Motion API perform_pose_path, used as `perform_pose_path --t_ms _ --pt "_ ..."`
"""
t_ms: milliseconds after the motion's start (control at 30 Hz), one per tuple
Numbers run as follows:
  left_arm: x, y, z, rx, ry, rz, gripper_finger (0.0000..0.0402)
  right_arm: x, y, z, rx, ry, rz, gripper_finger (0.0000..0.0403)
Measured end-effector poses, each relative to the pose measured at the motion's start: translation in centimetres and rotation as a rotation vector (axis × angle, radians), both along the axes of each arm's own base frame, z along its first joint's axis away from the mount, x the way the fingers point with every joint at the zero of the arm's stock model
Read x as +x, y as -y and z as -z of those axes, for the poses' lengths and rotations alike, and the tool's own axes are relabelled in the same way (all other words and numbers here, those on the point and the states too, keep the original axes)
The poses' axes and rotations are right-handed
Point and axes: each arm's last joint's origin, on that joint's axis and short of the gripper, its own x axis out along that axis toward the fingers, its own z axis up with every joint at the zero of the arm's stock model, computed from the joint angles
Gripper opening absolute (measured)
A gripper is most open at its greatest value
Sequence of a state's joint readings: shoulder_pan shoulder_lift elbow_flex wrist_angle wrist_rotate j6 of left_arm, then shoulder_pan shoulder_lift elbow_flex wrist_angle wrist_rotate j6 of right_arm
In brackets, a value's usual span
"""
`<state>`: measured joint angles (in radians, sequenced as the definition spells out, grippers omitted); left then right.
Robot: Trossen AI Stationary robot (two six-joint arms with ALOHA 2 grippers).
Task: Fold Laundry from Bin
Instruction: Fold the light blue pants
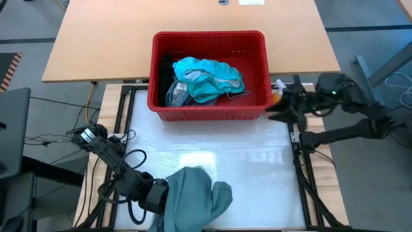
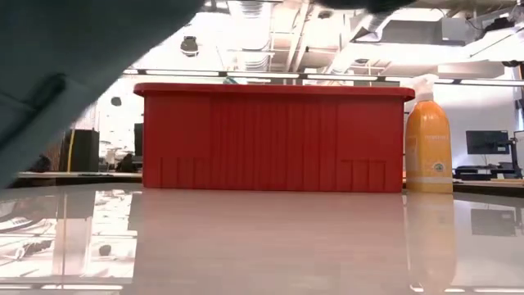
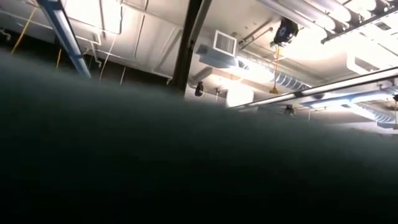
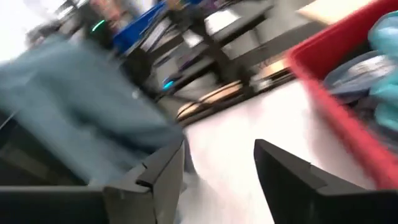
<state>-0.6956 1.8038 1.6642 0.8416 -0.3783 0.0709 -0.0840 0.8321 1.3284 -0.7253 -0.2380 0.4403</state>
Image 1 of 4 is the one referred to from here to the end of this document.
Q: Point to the black garment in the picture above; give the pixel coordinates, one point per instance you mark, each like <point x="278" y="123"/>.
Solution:
<point x="166" y="80"/>

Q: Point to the turquoise garment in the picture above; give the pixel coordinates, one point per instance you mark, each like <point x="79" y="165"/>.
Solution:
<point x="209" y="80"/>

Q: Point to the white card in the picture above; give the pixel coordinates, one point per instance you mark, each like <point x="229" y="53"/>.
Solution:
<point x="251" y="2"/>

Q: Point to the light wooden desk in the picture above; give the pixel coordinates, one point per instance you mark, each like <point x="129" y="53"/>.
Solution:
<point x="112" y="38"/>

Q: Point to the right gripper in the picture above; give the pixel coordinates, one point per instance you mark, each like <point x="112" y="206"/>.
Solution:
<point x="302" y="98"/>

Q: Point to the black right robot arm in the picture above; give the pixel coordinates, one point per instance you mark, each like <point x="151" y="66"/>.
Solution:
<point x="354" y="129"/>

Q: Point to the red plastic bin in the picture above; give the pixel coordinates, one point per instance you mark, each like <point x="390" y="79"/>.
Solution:
<point x="212" y="111"/>

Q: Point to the black aluminium table frame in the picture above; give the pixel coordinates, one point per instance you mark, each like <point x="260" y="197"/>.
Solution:
<point x="305" y="199"/>

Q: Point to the grey garment with label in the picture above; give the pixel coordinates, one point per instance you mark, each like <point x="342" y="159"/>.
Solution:
<point x="178" y="93"/>

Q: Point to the orange spray bottle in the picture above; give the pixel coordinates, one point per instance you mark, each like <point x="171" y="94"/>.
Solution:
<point x="278" y="88"/>

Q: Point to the grey-teal shirt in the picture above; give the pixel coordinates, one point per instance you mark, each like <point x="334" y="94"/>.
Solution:
<point x="193" y="199"/>

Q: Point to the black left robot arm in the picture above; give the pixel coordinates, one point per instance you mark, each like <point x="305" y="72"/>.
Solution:
<point x="109" y="154"/>

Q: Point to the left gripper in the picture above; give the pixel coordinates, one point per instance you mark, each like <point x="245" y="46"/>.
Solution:
<point x="156" y="196"/>

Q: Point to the grey metal desk leg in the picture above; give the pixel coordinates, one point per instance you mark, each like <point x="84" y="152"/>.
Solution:
<point x="383" y="67"/>

